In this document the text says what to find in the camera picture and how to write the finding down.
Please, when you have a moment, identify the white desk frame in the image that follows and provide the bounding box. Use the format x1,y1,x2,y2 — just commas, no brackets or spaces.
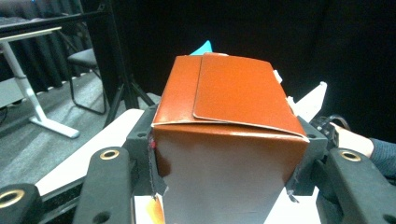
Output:
0,26,80,139

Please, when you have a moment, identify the black chair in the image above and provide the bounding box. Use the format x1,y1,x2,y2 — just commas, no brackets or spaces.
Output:
66,48,108,116

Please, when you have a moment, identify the brown cardboard box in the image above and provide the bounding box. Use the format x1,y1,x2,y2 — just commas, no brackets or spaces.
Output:
150,51,311,224

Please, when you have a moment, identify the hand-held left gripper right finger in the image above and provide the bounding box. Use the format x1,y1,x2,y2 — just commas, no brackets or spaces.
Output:
285,116,328,203

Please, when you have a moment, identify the white table mat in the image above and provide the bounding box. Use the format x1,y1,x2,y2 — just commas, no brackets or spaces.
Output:
35,108,146,197

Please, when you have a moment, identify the blue snack pouch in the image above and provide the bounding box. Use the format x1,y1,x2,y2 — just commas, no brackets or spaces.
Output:
190,40,214,56

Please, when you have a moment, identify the white patterned tote bag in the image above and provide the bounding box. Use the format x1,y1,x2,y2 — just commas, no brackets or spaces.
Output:
134,68,321,224

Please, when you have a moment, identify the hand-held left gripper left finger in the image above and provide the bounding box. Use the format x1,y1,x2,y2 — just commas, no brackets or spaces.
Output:
125,104,169,198

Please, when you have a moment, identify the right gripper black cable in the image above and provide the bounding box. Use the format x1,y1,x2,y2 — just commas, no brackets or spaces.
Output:
323,114,351,132

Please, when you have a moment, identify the black tripod stand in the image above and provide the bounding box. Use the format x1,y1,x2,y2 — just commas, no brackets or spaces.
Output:
78,0,157,129

